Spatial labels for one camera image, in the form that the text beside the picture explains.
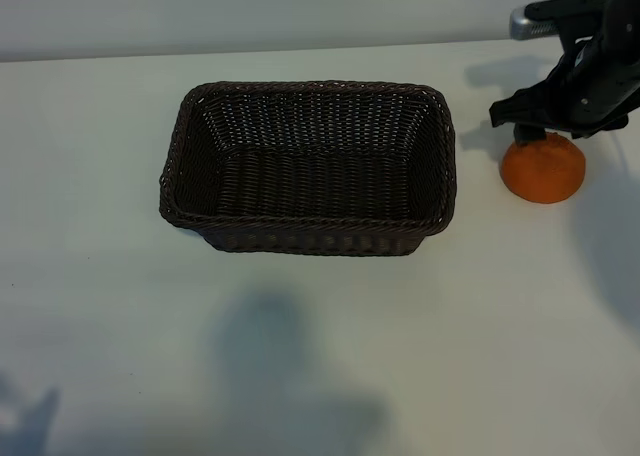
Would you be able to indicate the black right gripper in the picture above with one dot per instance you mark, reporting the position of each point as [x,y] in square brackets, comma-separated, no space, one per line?
[575,106]

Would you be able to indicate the orange fruit with knob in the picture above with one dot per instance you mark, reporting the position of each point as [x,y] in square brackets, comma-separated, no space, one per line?
[545,176]

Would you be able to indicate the dark brown wicker basket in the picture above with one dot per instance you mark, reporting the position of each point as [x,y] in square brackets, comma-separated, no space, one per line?
[325,186]

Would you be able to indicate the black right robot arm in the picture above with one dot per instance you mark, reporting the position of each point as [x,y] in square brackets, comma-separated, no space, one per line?
[625,26]

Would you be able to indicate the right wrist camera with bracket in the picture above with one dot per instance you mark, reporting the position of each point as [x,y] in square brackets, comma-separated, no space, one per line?
[530,26]

